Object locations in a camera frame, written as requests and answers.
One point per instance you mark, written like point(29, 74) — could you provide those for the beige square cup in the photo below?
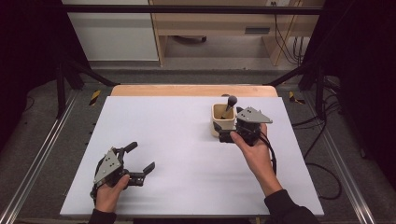
point(219, 123)

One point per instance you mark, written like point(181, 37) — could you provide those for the wooden table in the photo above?
point(174, 90)

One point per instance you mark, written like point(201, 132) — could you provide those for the grey power strip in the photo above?
point(257, 30)

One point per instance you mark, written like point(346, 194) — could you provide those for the person's right hand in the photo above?
point(258, 158)

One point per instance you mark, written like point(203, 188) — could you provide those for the light wooden desk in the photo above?
point(218, 21)

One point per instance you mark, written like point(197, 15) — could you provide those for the black metal frame stand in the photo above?
point(61, 90)
point(319, 93)

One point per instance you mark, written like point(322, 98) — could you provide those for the white cabinet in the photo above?
point(115, 37)

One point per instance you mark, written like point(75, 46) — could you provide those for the dark curtain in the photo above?
point(364, 77)
point(25, 62)

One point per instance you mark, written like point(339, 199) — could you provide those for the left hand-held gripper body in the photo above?
point(107, 168)

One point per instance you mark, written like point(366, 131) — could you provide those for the yellow black tape marker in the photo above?
point(95, 97)
point(292, 97)

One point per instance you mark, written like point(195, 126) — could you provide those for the black makeup brush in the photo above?
point(232, 100)

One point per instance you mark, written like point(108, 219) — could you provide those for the white table board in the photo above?
point(186, 186)

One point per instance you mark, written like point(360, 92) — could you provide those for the person's left hand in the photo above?
point(107, 199)

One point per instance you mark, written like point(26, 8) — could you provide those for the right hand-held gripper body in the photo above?
point(252, 116)

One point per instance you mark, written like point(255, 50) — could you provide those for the black horizontal frame bar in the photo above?
point(186, 9)

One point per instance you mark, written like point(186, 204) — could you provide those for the aluminium floor rail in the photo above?
point(342, 165)
point(37, 158)

